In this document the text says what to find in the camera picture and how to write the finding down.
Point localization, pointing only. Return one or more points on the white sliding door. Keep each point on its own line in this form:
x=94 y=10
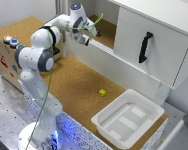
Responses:
x=167 y=56

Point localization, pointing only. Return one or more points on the red button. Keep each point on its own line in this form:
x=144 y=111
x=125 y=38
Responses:
x=7 y=38

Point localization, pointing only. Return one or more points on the white cabinet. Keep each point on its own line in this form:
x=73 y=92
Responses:
x=104 y=65

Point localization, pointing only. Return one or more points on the yellow block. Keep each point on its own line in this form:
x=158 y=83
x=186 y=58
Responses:
x=102 y=92

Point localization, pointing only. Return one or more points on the white plastic box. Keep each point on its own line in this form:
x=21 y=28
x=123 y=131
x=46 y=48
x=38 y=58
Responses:
x=129 y=120

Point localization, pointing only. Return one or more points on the purple block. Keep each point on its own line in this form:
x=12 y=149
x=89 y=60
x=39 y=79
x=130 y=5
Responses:
x=98 y=33

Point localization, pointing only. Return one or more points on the green button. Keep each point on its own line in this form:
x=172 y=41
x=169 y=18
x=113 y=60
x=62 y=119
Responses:
x=19 y=46

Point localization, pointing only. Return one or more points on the blue button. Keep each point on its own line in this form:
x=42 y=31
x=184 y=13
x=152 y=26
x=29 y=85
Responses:
x=14 y=42

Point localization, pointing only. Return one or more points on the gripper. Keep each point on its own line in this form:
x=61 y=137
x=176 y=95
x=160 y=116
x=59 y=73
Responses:
x=83 y=37

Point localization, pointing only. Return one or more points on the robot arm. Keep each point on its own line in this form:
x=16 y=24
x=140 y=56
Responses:
x=35 y=71

